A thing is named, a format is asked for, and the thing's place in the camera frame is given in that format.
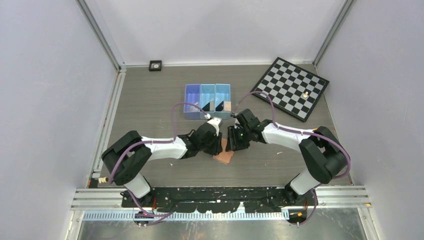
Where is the black white chessboard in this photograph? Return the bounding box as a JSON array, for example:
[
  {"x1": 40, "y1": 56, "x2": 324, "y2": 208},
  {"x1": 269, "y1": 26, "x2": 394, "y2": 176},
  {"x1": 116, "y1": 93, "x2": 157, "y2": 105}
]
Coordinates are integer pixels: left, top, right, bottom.
[{"x1": 251, "y1": 57, "x2": 330, "y2": 122}]

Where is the brown leather card holder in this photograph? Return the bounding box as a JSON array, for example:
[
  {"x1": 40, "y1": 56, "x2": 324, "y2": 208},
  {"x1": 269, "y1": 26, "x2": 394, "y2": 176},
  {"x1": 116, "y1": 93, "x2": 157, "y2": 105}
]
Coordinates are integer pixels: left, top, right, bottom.
[{"x1": 212, "y1": 138, "x2": 235, "y2": 164}]

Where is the tan card right bin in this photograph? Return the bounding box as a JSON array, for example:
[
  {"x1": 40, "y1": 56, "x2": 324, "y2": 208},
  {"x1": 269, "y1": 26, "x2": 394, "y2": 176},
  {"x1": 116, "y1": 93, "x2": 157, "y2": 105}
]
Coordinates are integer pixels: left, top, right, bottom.
[{"x1": 222, "y1": 101, "x2": 232, "y2": 112}]

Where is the purple plastic bin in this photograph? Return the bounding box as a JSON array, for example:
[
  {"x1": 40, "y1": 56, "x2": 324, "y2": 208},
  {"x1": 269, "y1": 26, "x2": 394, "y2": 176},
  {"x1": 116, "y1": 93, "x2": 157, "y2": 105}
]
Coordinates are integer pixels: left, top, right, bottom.
[{"x1": 183, "y1": 84, "x2": 201, "y2": 120}]

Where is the right light blue bin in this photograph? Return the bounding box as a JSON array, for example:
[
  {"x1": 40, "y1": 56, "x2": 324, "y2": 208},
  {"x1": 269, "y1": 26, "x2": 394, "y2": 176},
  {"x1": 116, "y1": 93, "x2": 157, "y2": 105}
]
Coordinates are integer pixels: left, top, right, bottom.
[{"x1": 215, "y1": 83, "x2": 231, "y2": 120}]

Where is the black credit card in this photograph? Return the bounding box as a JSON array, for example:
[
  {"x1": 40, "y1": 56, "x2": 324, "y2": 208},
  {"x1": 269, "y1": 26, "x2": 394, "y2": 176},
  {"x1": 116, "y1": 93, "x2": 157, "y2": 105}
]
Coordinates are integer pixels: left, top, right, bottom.
[{"x1": 215, "y1": 101, "x2": 225, "y2": 112}]

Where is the light blue bin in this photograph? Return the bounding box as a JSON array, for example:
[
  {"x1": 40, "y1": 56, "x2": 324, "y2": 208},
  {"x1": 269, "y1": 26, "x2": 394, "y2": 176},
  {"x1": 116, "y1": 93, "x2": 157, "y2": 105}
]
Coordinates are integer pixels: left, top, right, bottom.
[
  {"x1": 215, "y1": 83, "x2": 231, "y2": 120},
  {"x1": 199, "y1": 84, "x2": 216, "y2": 118}
]

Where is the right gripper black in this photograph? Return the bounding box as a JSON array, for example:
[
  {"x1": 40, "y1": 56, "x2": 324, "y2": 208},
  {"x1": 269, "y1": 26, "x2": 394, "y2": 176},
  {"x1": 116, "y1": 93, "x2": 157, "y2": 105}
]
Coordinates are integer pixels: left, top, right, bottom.
[{"x1": 225, "y1": 125, "x2": 252, "y2": 153}]

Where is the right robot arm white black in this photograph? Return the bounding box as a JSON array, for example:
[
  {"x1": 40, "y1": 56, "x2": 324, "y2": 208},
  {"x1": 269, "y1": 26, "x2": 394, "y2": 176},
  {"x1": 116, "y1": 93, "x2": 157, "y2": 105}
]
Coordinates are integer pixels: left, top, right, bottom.
[{"x1": 226, "y1": 108, "x2": 350, "y2": 205}]

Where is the small black square device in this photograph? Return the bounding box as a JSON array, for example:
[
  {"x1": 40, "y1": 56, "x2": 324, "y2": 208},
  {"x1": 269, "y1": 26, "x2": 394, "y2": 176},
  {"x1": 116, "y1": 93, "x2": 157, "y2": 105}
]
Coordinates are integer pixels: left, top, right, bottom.
[{"x1": 148, "y1": 60, "x2": 163, "y2": 72}]

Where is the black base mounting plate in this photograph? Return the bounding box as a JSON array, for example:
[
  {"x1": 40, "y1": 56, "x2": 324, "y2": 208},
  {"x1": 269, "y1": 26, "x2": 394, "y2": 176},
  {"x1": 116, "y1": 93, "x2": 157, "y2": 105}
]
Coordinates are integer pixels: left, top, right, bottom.
[{"x1": 138, "y1": 186, "x2": 315, "y2": 214}]

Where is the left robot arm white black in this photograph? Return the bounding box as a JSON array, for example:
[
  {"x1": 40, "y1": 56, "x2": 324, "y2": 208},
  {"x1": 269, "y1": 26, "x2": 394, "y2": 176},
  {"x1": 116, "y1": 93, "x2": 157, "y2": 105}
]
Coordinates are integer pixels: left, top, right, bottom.
[{"x1": 101, "y1": 122, "x2": 222, "y2": 207}]

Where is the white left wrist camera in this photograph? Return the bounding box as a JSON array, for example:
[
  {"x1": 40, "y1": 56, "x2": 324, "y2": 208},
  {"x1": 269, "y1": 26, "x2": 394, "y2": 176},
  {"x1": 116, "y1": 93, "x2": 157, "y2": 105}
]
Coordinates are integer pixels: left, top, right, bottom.
[{"x1": 206, "y1": 116, "x2": 222, "y2": 136}]

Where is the aluminium rail frame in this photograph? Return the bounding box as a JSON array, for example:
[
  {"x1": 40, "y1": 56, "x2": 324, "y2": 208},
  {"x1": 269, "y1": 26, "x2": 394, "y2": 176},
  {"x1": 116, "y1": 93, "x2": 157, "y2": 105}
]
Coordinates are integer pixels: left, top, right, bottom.
[{"x1": 71, "y1": 185, "x2": 373, "y2": 228}]

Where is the silver card purple bin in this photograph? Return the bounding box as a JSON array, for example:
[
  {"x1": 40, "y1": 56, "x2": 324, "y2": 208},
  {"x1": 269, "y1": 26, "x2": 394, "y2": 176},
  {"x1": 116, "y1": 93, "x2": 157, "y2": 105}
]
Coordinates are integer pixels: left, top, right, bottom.
[{"x1": 186, "y1": 102, "x2": 200, "y2": 112}]

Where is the black card middle bin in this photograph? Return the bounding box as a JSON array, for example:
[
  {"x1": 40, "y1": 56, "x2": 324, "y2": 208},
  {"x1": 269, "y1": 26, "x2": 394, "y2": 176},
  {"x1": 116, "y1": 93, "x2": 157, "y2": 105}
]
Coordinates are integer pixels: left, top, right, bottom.
[{"x1": 202, "y1": 101, "x2": 215, "y2": 112}]

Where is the middle light blue bin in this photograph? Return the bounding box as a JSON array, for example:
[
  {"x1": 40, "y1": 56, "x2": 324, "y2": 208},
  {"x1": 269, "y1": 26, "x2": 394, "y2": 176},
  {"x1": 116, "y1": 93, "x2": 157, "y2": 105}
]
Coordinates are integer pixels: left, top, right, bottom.
[{"x1": 199, "y1": 84, "x2": 216, "y2": 118}]

